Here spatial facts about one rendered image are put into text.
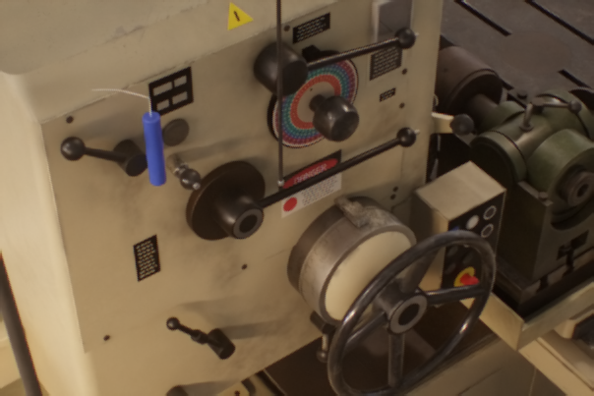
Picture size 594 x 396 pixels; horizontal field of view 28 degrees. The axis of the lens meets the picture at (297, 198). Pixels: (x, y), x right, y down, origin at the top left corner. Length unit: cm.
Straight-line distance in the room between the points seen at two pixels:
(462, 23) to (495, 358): 92
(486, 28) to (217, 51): 163
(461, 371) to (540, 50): 88
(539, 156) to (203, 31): 94
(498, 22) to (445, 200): 115
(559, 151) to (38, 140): 117
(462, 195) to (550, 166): 25
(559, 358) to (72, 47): 157
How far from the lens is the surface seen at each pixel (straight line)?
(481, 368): 307
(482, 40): 325
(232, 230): 188
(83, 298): 191
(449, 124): 223
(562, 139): 249
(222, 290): 210
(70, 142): 166
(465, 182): 230
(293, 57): 178
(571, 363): 285
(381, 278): 194
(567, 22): 337
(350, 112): 187
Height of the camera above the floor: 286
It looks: 43 degrees down
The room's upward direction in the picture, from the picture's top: straight up
